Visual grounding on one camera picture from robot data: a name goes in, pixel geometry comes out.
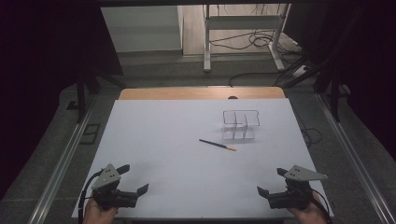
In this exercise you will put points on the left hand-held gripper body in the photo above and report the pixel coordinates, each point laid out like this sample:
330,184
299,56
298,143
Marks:
109,194

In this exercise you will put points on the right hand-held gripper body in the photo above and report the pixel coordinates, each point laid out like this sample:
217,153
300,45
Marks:
292,196

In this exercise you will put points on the clear acrylic divided organizer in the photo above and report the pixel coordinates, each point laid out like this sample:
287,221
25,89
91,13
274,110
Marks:
235,125

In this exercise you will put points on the person's left hand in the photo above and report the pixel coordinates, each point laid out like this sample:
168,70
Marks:
97,215

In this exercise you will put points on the person's right hand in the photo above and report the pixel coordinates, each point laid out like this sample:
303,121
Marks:
306,216

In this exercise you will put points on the white table mat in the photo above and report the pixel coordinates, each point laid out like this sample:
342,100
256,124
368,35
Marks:
162,149

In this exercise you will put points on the black metal stand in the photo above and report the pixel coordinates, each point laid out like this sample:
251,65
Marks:
81,99
335,99

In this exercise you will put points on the white power strip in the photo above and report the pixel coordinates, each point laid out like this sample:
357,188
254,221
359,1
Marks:
299,71

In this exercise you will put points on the white cabinet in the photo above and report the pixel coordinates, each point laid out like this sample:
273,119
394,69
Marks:
140,28

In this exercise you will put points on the aluminium rail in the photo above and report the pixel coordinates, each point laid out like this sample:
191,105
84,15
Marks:
59,177
351,149

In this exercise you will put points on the black floor frame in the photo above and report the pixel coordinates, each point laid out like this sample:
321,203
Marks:
93,125

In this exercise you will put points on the white metal desk frame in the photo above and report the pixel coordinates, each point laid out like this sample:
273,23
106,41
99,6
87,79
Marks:
243,22

